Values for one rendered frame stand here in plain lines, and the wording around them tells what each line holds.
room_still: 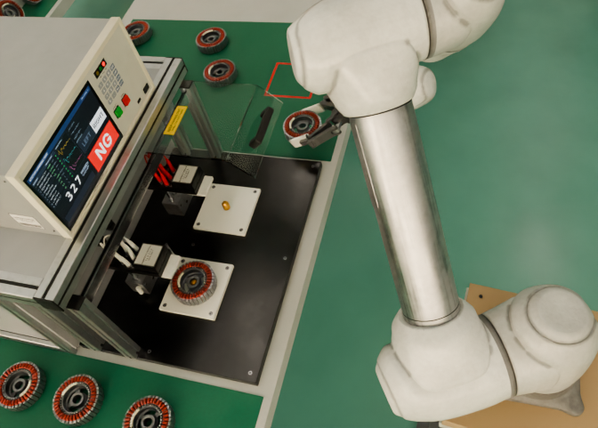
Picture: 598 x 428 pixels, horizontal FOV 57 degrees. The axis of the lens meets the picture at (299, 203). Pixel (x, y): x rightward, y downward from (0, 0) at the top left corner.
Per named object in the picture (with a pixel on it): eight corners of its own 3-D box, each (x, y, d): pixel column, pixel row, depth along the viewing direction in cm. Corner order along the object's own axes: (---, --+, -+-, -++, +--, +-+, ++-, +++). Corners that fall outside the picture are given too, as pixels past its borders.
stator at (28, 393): (-7, 401, 135) (-16, 397, 132) (23, 359, 140) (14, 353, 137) (27, 419, 131) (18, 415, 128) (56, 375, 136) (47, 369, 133)
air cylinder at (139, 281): (161, 268, 146) (153, 258, 142) (150, 294, 142) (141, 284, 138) (144, 265, 148) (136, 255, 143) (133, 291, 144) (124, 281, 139)
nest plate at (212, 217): (261, 190, 155) (260, 188, 154) (245, 236, 148) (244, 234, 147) (212, 185, 160) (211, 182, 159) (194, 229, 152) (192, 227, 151)
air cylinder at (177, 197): (193, 194, 159) (187, 182, 154) (184, 215, 155) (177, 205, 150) (178, 192, 160) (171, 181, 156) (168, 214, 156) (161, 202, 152)
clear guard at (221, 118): (283, 103, 140) (278, 85, 135) (255, 178, 128) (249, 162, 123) (168, 95, 149) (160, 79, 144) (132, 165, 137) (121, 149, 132)
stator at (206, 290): (222, 267, 142) (217, 260, 139) (213, 307, 136) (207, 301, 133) (181, 265, 144) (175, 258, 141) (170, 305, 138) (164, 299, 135)
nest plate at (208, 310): (234, 266, 143) (232, 264, 142) (214, 320, 135) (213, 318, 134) (181, 258, 147) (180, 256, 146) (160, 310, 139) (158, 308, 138)
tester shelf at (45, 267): (188, 70, 144) (181, 57, 140) (63, 311, 108) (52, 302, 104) (47, 63, 156) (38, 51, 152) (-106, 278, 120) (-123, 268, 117)
